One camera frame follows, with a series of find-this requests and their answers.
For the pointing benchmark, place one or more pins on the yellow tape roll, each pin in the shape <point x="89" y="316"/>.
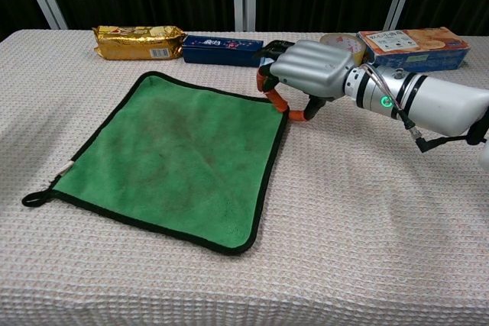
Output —
<point x="345" y="43"/>

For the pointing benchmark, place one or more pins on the beige waffle tablecloth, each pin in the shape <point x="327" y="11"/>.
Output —
<point x="344" y="226"/>

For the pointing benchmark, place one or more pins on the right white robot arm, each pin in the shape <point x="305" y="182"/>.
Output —
<point x="439" y="104"/>

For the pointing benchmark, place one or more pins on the orange biscuit box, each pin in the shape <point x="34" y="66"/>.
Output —
<point x="420" y="49"/>

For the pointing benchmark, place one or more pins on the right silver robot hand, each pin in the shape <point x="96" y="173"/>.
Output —
<point x="313" y="66"/>

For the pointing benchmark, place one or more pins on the dark blue carton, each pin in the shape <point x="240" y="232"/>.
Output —
<point x="217" y="51"/>

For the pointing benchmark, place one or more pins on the gold snack packet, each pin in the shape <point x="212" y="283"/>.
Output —
<point x="133" y="44"/>

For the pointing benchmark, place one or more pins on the green cloth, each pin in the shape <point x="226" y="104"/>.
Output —
<point x="179" y="158"/>

